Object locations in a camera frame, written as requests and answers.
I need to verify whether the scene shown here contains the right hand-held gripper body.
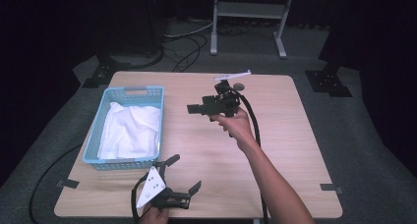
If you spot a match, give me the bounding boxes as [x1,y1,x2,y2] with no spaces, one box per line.
[202,69,253,118]

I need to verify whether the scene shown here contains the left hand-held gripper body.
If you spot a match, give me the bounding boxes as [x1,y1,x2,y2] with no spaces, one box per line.
[136,160,192,210]

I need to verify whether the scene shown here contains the white cloth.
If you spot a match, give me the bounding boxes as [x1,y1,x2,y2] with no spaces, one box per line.
[96,101,162,160]

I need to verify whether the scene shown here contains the light blue plastic basket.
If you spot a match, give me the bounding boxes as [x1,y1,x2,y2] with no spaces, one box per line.
[82,84,165,172]

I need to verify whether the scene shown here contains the person's right hand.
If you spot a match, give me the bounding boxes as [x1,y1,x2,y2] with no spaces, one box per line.
[208,106,261,153]

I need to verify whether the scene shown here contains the person's left hand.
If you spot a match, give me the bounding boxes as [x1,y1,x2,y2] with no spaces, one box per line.
[140,204,170,224]

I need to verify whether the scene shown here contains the black tape strip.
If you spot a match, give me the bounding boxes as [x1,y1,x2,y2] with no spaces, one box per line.
[320,183,345,196]
[55,179,81,190]

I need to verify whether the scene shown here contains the white metal stand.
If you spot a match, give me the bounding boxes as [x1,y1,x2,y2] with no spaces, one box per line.
[209,0,296,60]

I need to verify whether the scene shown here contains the black stand base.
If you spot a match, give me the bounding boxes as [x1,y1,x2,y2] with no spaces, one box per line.
[81,51,132,89]
[304,58,354,98]

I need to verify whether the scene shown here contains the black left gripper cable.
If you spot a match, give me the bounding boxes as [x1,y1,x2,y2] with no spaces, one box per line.
[131,172,150,224]

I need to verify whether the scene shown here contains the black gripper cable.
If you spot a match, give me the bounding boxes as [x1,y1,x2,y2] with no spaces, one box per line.
[131,172,150,224]
[233,87,270,224]

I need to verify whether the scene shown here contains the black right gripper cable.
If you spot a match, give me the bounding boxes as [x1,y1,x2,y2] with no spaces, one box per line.
[233,87,270,224]

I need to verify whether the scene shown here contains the black looped floor cables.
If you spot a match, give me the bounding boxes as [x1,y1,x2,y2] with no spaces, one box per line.
[161,32,209,74]

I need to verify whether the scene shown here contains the white floor cable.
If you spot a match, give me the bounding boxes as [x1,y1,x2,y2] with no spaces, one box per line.
[162,21,214,39]

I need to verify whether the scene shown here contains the black floor cable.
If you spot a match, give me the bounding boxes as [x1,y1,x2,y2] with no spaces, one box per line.
[28,144,83,224]

